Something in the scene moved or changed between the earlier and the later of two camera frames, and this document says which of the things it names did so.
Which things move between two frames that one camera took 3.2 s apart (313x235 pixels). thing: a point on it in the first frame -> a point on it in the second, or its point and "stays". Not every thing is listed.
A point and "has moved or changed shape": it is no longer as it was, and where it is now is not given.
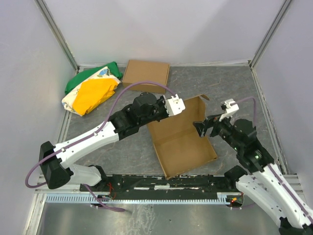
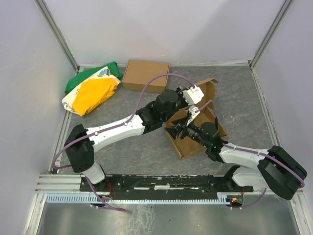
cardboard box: [180, 145] has moved or changed shape
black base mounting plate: [158, 184] stays
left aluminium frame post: [57, 32] stays
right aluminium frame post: [265, 41] stays
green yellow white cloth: [89, 88] stays
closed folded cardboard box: [137, 71] stays
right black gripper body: [214, 127] -> [182, 130]
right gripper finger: [201, 127] -> [174, 131]
